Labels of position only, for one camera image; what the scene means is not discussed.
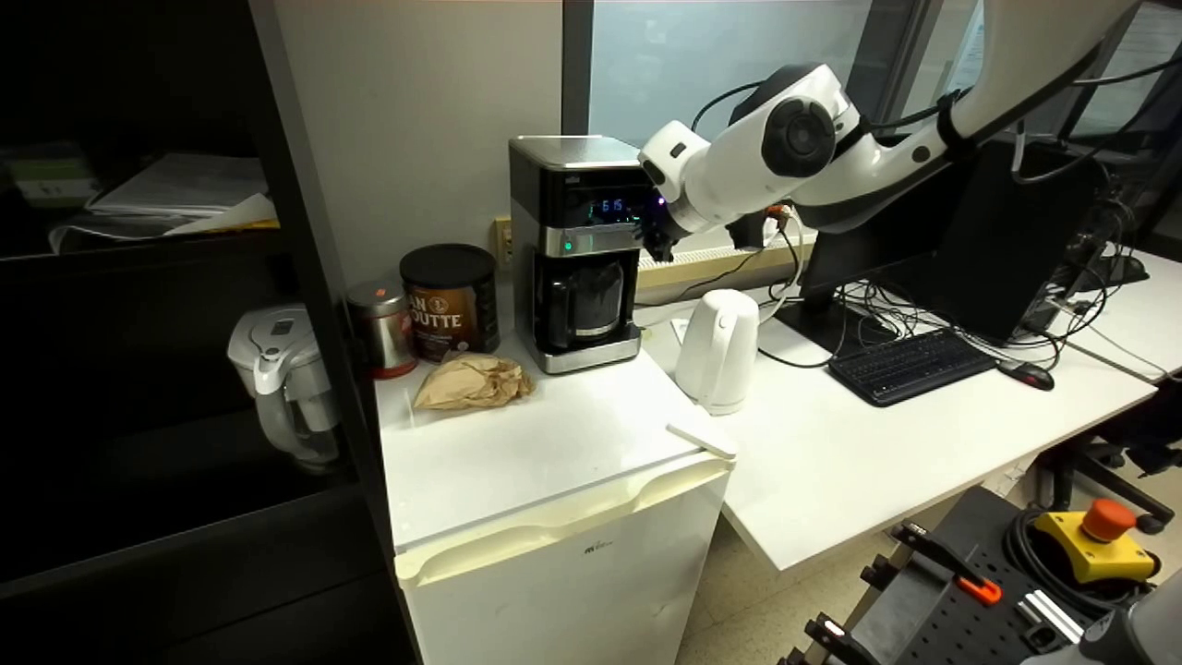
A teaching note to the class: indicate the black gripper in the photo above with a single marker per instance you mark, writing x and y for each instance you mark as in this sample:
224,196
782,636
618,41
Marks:
665,231

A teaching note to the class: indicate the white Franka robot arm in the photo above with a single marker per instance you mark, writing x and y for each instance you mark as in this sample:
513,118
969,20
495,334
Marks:
862,124

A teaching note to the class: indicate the black silver coffee machine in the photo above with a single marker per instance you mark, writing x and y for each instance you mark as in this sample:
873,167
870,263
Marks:
578,241

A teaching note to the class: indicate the glass coffee carafe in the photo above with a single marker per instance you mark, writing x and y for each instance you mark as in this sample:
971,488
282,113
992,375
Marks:
582,305

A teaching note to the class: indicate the black coffee powder can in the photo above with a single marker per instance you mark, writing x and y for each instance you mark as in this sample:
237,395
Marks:
448,301

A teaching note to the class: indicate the yellow emergency stop button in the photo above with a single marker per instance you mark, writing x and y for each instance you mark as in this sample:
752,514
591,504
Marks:
1098,536

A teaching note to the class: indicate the white electric kettle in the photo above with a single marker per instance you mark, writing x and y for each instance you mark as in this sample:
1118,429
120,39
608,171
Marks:
718,350

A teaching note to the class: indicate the brown crumpled paper bag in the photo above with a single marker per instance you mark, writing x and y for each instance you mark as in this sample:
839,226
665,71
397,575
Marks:
471,387

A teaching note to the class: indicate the black keyboard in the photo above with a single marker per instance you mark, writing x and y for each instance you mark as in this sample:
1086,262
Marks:
911,368

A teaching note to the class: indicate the small red silver tin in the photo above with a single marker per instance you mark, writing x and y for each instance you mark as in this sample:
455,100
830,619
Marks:
390,332

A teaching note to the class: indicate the black computer monitor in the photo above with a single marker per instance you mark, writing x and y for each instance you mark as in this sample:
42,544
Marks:
971,262

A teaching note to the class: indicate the white mini fridge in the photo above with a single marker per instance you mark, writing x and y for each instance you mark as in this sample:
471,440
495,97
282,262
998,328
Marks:
556,530

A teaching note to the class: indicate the black computer mouse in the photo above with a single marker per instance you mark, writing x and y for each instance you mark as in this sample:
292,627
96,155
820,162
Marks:
1029,375

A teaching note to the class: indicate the white water filter jug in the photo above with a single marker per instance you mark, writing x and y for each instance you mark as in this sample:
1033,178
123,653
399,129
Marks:
287,375

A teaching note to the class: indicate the stack of white papers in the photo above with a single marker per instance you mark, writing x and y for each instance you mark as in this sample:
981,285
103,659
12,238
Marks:
172,196

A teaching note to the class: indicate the black office chair base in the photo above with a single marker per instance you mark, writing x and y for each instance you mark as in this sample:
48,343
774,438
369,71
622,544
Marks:
1113,474

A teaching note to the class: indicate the black shelf unit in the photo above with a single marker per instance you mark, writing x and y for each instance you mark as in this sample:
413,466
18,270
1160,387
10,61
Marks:
160,347

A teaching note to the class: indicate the white wall socket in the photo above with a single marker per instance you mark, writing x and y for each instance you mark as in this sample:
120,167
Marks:
500,241

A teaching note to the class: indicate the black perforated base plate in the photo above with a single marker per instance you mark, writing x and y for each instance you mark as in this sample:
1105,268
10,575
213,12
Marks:
947,610

